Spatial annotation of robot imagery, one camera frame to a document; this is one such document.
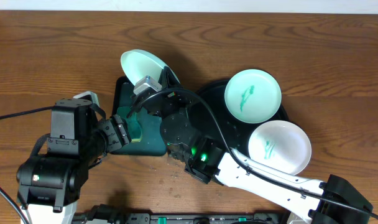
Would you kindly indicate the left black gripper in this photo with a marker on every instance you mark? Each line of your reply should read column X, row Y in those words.
column 122, row 131

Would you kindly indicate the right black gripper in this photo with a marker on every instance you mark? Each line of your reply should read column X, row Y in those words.
column 180, row 98

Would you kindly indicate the green yellow sponge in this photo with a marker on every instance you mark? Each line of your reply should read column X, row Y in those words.
column 133, row 127

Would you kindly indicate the white plate with green smear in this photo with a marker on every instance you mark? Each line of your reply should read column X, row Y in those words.
column 281, row 145

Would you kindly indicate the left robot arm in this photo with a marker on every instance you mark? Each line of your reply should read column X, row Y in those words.
column 50, row 184

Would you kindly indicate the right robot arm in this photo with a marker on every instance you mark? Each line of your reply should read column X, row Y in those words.
column 311, row 200

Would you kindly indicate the black rectangular water tray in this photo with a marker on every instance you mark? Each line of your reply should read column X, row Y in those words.
column 151, row 143

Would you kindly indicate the round black serving tray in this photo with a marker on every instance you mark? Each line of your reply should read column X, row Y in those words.
column 235, row 132

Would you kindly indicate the mint plate with green smear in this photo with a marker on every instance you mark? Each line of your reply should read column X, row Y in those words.
column 252, row 96

